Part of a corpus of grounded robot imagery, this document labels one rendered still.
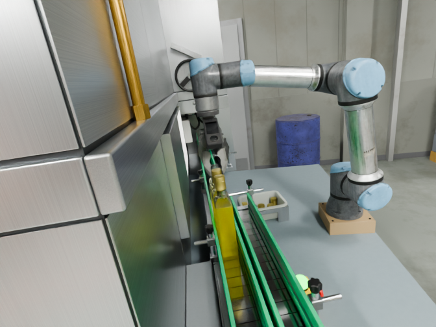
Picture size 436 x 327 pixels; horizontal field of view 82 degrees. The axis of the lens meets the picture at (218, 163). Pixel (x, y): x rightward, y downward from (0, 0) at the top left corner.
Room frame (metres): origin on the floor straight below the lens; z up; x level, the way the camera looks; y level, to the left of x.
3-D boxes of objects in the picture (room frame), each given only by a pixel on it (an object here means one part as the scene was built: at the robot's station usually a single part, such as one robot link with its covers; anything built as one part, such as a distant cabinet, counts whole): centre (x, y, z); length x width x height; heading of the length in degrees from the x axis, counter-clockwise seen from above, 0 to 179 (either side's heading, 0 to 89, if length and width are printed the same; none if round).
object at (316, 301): (0.42, -0.19, 0.94); 0.07 x 0.04 x 0.13; 94
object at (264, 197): (1.14, -0.19, 0.80); 0.22 x 0.17 x 0.09; 94
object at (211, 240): (0.69, 0.08, 0.94); 0.07 x 0.04 x 0.13; 94
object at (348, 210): (0.99, -0.53, 0.86); 0.15 x 0.15 x 0.10
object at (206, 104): (0.81, 0.01, 1.37); 0.08 x 0.08 x 0.05
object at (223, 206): (0.73, 0.00, 0.99); 0.06 x 0.06 x 0.21; 4
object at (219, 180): (0.73, 0.00, 1.14); 0.04 x 0.04 x 0.04
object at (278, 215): (1.14, -0.16, 0.79); 0.27 x 0.17 x 0.08; 94
